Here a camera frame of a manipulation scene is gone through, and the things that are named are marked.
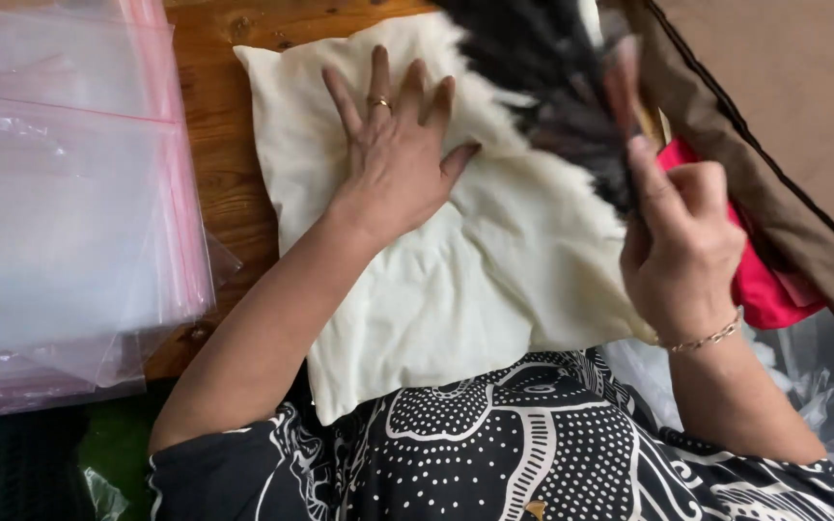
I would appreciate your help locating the person's right hand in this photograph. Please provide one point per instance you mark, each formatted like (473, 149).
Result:
(677, 253)

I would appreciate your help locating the person's left hand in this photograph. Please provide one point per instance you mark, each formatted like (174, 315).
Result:
(388, 174)

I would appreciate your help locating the cream white pillow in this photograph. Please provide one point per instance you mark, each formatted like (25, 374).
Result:
(424, 239)

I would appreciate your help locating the black feather duster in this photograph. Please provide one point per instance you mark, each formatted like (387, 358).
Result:
(554, 79)

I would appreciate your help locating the red cushion cover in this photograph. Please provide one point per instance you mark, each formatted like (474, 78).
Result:
(757, 275)

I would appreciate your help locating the brown cushion cover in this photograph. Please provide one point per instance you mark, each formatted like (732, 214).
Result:
(772, 130)

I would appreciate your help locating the clear plastic bag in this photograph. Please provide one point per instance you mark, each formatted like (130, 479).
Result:
(815, 383)

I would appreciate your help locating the black white patterned dress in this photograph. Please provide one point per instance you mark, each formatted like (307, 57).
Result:
(496, 448)

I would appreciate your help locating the stack of clear zip bags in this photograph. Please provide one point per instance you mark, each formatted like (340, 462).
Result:
(62, 210)

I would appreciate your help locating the dark plastic crate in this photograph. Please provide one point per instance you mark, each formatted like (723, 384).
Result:
(15, 467)

